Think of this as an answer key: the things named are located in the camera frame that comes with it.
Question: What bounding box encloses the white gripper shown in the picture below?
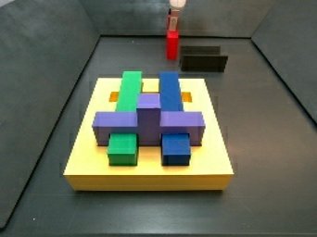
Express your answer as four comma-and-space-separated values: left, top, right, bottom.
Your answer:
169, 0, 187, 31

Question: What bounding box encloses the red cross-shaped block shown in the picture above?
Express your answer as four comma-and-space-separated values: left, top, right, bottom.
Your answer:
166, 9, 178, 59

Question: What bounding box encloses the yellow base board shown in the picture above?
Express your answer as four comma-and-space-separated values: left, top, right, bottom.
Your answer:
63, 78, 234, 191

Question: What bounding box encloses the purple cross-shaped block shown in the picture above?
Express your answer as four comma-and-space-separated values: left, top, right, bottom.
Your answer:
92, 94, 206, 146

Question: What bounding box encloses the blue long block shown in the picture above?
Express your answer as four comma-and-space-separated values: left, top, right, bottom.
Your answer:
159, 72, 191, 166

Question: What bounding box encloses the green long block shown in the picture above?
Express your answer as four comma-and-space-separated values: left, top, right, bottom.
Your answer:
107, 71, 142, 166

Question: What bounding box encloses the black angle bracket holder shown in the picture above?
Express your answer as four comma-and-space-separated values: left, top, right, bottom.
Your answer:
179, 46, 227, 72

